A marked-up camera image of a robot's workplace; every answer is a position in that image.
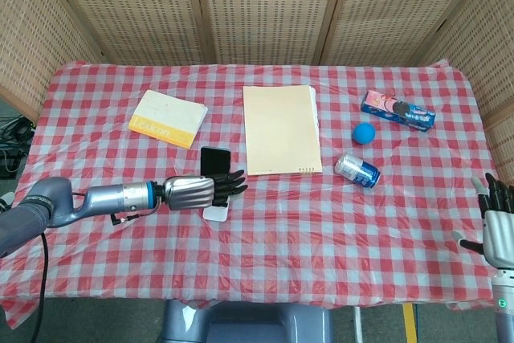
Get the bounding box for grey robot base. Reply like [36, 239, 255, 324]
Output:
[159, 299, 335, 343]

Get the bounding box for beige paper folder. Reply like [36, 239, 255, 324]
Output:
[242, 84, 324, 177]

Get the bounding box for white phone stand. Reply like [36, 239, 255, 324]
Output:
[202, 197, 230, 223]

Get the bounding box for blue cookie box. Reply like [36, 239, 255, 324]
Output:
[360, 89, 437, 133]

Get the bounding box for bamboo folding screen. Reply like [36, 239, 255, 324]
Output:
[0, 0, 514, 183]

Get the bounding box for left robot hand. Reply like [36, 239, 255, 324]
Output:
[161, 169, 249, 211]

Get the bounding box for black smartphone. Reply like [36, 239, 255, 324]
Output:
[200, 146, 232, 178]

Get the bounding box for black cables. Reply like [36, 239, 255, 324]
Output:
[0, 116, 36, 179]

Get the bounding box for red checkered tablecloth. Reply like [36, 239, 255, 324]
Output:
[0, 58, 506, 330]

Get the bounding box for yellow Lexicon notebook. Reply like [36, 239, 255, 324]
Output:
[128, 89, 209, 150]

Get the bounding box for blue soda can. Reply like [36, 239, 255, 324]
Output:
[335, 153, 381, 189]

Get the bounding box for blue ball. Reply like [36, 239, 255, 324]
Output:
[353, 122, 377, 146]

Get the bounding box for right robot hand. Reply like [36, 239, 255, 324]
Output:
[451, 173, 514, 270]

